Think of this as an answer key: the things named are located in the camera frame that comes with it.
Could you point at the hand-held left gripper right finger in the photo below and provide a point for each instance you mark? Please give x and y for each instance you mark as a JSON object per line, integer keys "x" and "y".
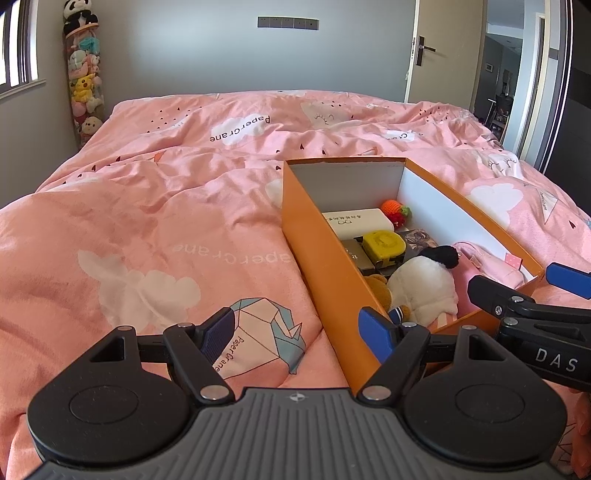
{"x": 374, "y": 332}

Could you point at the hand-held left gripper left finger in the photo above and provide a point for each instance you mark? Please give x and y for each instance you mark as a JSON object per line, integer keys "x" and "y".
{"x": 219, "y": 334}

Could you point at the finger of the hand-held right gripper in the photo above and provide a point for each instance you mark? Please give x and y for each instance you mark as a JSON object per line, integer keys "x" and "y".
{"x": 568, "y": 276}
{"x": 489, "y": 293}

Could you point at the pink cloth pouch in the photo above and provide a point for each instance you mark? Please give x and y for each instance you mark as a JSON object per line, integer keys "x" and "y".
{"x": 489, "y": 265}

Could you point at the small brown bear toy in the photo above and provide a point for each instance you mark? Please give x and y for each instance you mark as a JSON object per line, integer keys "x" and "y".
{"x": 381, "y": 288}

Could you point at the white plush toy black pompom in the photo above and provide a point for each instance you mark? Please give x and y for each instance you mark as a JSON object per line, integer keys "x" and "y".
{"x": 420, "y": 286}

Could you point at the orange cardboard box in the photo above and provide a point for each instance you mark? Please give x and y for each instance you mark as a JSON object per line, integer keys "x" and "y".
{"x": 323, "y": 286}

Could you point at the black box gold print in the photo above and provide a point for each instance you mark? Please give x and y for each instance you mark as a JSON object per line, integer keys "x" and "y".
{"x": 358, "y": 254}

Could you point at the illustrated card box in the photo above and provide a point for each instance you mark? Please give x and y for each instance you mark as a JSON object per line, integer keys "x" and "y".
{"x": 418, "y": 239}

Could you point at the yellow tape measure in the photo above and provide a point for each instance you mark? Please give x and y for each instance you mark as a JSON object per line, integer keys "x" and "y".
{"x": 383, "y": 242}

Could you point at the white power bank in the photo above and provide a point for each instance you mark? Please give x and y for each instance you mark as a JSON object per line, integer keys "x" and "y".
{"x": 360, "y": 224}

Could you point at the orange crochet toy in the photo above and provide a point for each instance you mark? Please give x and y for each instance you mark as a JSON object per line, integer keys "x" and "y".
{"x": 391, "y": 208}

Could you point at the person's right forearm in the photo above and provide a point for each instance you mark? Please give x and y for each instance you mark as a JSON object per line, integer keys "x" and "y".
{"x": 584, "y": 438}

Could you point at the pink printed blanket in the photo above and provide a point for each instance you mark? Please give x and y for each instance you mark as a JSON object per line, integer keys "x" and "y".
{"x": 138, "y": 221}

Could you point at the dark hallway shelf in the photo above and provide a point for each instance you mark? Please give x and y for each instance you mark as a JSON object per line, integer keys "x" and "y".
{"x": 501, "y": 115}

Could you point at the dark wardrobe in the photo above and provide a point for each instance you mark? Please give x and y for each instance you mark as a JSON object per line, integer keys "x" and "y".
{"x": 579, "y": 92}

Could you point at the grey room door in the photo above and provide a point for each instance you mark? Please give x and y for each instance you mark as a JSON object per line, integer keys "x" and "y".
{"x": 452, "y": 69}

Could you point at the clear tube of plush toys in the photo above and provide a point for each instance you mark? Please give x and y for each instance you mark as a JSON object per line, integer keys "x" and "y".
{"x": 85, "y": 83}

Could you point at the panda plush toy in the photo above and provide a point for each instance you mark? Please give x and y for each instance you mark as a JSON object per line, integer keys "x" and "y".
{"x": 78, "y": 14}

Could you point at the window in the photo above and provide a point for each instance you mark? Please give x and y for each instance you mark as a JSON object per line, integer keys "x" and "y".
{"x": 18, "y": 46}

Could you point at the white sliding door frame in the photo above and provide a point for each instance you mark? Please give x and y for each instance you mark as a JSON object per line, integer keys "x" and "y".
{"x": 545, "y": 92}

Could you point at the grey wall switch panel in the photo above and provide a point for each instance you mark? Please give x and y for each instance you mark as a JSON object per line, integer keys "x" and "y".
{"x": 286, "y": 23}

